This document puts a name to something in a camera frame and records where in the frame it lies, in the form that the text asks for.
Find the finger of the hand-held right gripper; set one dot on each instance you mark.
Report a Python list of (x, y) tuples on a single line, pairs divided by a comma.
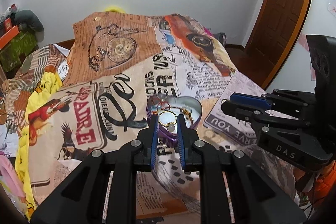
[(249, 100), (236, 109)]

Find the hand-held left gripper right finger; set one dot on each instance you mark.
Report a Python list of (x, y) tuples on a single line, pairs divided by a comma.
[(181, 140)]

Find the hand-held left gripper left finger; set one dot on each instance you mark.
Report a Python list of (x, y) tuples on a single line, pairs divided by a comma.
[(154, 134)]

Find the purple heart-shaped tin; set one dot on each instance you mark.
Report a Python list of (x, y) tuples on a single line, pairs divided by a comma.
[(183, 102)]

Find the dark grey bag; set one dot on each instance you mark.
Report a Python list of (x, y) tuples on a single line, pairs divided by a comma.
[(220, 38)]

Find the newspaper print blanket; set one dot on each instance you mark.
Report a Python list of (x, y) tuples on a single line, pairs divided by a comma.
[(86, 108)]

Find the brown wooden door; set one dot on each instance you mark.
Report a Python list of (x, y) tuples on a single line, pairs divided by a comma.
[(283, 8)]

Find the yellow cartoon blanket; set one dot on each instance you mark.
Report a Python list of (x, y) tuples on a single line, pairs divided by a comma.
[(23, 140)]

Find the striped patchwork bedsheet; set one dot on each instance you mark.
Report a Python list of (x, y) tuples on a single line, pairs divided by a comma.
[(34, 64)]

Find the pink plastic item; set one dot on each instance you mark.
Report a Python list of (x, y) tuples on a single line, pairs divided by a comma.
[(10, 176)]

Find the long orange box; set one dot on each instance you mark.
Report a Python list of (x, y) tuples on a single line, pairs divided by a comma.
[(9, 37)]

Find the small orange box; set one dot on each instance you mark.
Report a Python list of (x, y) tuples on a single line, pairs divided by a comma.
[(5, 24)]

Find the wooden bed frame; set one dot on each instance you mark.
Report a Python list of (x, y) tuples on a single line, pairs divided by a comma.
[(65, 44)]

